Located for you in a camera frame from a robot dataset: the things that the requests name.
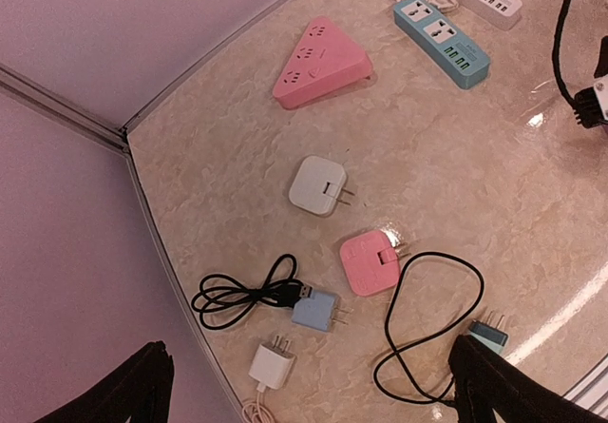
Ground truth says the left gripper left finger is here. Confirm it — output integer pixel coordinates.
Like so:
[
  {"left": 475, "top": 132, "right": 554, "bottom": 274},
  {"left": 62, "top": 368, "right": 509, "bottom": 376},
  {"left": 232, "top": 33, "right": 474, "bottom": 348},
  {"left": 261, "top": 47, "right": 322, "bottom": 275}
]
[{"left": 39, "top": 341, "right": 174, "bottom": 423}]

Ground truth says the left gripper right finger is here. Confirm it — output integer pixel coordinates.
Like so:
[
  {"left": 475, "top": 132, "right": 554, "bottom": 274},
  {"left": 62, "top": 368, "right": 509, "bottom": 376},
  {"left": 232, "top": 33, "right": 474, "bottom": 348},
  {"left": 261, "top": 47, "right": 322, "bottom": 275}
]
[{"left": 448, "top": 335, "right": 601, "bottom": 423}]

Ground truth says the teal charger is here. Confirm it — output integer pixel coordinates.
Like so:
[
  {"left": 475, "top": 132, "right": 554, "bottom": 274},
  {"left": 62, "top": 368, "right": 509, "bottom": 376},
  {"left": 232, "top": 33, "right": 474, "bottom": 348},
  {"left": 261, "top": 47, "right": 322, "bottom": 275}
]
[{"left": 466, "top": 311, "right": 509, "bottom": 356}]

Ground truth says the small white charger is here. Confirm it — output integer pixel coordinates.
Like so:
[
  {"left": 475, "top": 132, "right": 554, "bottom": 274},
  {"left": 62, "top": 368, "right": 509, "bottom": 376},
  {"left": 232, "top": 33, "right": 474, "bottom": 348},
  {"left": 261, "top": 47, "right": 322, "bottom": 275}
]
[{"left": 248, "top": 336, "right": 295, "bottom": 393}]

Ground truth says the pink square adapter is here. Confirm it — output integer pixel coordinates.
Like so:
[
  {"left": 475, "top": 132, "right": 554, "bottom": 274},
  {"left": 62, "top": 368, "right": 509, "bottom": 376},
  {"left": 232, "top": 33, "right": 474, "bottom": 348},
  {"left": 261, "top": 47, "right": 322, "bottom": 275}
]
[{"left": 339, "top": 230, "right": 409, "bottom": 297}]

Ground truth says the blue charger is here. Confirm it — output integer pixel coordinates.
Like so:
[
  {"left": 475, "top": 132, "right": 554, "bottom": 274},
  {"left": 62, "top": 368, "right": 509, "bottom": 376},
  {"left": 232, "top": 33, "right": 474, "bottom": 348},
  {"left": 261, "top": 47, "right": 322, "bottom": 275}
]
[{"left": 291, "top": 290, "right": 352, "bottom": 333}]

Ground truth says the white square adapter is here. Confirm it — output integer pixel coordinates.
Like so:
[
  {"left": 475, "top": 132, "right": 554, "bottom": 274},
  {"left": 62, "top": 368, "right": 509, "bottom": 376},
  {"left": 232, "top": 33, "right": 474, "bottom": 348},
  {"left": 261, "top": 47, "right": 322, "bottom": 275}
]
[{"left": 288, "top": 155, "right": 353, "bottom": 217}]

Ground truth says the pink triangular power strip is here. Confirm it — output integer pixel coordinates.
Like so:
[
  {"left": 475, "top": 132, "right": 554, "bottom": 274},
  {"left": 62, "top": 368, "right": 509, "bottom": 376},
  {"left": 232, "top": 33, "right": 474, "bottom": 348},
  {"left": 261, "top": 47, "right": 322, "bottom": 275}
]
[{"left": 273, "top": 16, "right": 373, "bottom": 109}]

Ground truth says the teal power strip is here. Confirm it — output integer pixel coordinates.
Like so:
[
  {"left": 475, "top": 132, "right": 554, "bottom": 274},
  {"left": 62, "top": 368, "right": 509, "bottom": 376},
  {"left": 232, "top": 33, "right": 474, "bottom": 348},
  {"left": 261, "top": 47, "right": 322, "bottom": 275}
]
[{"left": 392, "top": 0, "right": 490, "bottom": 90}]

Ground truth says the long black cable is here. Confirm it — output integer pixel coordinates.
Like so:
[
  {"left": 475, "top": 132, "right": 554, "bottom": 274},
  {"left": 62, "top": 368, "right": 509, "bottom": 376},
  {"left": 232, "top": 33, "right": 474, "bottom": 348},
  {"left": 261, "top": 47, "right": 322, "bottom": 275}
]
[{"left": 372, "top": 250, "right": 485, "bottom": 405}]

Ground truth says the white pink cable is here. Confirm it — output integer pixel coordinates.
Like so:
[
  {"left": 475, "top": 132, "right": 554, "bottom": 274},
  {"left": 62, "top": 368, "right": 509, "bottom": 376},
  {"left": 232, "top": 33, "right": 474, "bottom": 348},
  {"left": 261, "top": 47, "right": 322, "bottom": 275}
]
[{"left": 240, "top": 384, "right": 275, "bottom": 423}]

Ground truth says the black usb cable coiled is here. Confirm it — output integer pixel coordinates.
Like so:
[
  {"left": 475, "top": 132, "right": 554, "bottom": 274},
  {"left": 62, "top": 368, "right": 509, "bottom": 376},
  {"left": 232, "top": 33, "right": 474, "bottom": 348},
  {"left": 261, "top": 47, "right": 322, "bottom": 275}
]
[{"left": 191, "top": 253, "right": 314, "bottom": 333}]

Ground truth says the left aluminium post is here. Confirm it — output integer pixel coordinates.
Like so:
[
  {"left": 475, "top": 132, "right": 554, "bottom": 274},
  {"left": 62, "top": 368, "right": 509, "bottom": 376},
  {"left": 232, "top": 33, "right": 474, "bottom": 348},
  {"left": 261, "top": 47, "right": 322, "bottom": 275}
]
[{"left": 0, "top": 64, "right": 129, "bottom": 153}]

